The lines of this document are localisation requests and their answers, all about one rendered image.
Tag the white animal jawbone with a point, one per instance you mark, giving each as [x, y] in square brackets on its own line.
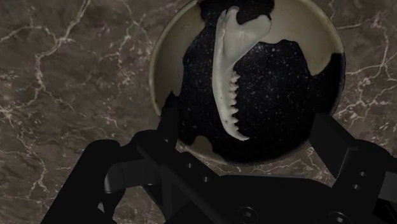
[229, 46]

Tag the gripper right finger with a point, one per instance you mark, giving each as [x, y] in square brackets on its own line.
[333, 145]

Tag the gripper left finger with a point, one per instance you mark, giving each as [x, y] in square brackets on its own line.
[93, 173]

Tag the cream and black speckled bowl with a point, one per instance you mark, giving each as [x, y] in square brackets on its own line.
[310, 31]

